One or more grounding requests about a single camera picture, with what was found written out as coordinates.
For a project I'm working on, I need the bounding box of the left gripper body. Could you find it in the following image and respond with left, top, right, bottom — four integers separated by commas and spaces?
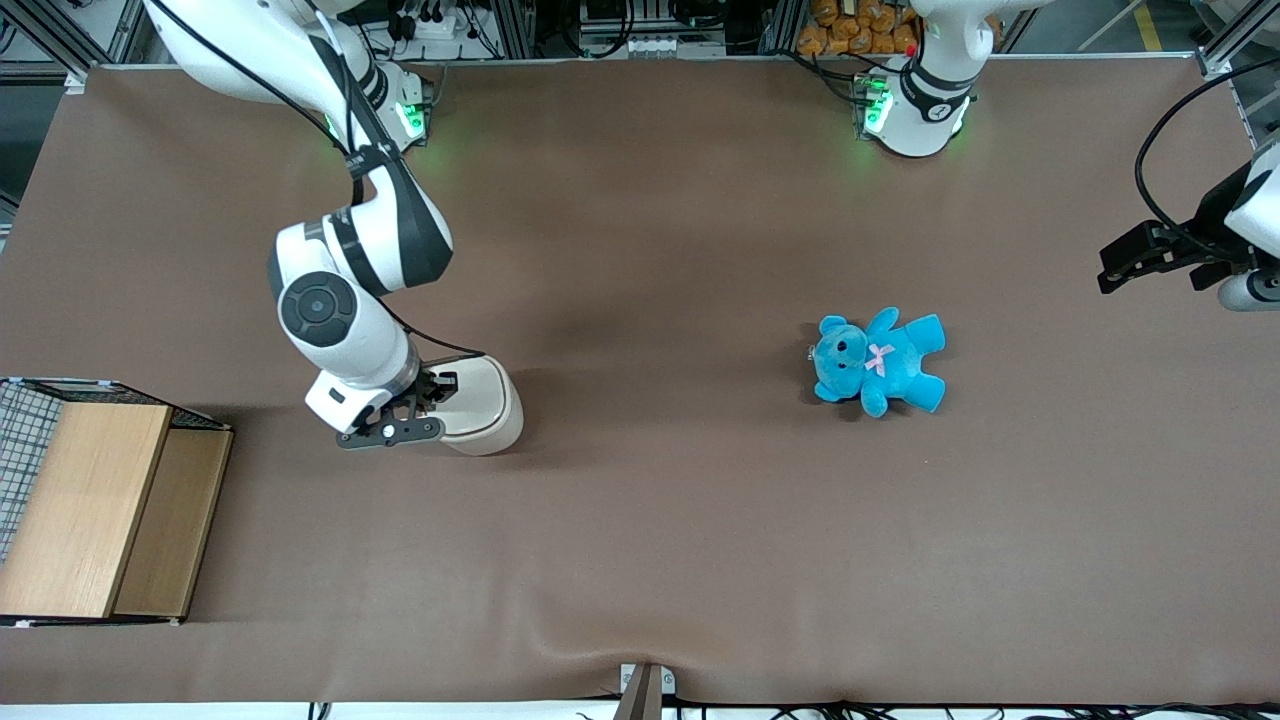
1195, 140, 1280, 266

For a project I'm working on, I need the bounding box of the beige lidded trash can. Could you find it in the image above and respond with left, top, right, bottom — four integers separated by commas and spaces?
425, 355, 524, 457

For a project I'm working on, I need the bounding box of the brown table cover mat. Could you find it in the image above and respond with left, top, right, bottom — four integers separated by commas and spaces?
0, 55, 1280, 706

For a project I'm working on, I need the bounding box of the blue plush teddy bear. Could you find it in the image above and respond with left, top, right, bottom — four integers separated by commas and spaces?
810, 307, 947, 419

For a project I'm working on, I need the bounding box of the white power strip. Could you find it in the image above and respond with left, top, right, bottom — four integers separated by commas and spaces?
400, 0, 471, 43

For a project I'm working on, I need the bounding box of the metal table edge clamp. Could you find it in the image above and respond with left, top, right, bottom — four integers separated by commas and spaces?
618, 662, 677, 720

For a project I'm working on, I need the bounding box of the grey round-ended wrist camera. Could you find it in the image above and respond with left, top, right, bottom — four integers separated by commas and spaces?
1217, 270, 1280, 313

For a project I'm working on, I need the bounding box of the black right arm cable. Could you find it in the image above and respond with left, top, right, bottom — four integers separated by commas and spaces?
150, 0, 488, 358

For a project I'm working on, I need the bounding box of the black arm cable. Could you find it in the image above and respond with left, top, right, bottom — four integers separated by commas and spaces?
150, 0, 488, 358
1136, 58, 1280, 256

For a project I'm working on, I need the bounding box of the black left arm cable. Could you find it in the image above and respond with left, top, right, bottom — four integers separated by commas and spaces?
1136, 58, 1280, 256

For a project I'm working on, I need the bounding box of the aluminium frame profile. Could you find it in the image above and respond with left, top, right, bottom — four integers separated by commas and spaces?
1198, 0, 1280, 79
0, 0, 141, 96

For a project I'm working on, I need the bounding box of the wooden shelf with black frame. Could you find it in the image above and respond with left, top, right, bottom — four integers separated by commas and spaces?
0, 378, 234, 628

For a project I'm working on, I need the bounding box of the checkered wire mesh panel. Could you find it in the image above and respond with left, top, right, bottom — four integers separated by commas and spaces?
0, 380, 63, 566

